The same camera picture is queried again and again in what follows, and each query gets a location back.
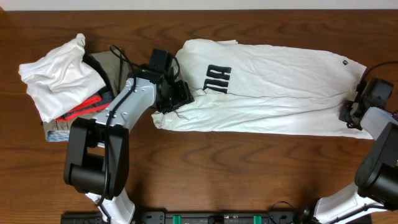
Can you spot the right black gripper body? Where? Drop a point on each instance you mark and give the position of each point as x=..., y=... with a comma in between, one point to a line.
x=344, y=114

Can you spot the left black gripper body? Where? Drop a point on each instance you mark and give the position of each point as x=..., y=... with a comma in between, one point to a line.
x=174, y=97

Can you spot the white printed t-shirt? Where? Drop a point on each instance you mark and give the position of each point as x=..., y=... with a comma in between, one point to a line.
x=263, y=89

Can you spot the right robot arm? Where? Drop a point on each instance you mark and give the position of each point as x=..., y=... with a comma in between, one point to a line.
x=375, y=184

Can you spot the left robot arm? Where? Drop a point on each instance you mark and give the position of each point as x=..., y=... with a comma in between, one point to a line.
x=97, y=161

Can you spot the dark red-trimmed folded garment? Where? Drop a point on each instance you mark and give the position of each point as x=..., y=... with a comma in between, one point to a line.
x=102, y=98

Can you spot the olive folded trousers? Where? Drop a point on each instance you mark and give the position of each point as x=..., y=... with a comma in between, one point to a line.
x=117, y=71

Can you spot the white folded shirt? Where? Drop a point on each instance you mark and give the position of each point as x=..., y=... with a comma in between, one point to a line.
x=61, y=80

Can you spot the light blue folded garment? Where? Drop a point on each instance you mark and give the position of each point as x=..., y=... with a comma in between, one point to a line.
x=57, y=135

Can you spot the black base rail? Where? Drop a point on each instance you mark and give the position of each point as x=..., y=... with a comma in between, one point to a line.
x=185, y=218

